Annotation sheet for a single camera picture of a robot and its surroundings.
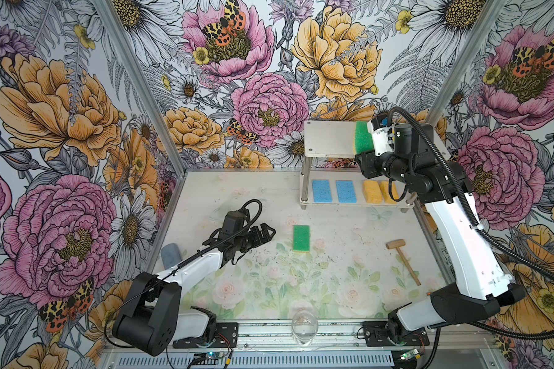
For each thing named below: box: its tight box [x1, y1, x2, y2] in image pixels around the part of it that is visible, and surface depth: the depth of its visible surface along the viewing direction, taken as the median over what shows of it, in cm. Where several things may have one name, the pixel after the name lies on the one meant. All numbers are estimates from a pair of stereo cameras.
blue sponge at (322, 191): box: [311, 179, 334, 203], surface depth 106 cm
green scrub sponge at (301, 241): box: [292, 224, 311, 253], surface depth 98 cm
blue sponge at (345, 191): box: [335, 179, 358, 204], surface depth 107 cm
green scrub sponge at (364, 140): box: [354, 120, 375, 155], surface depth 66 cm
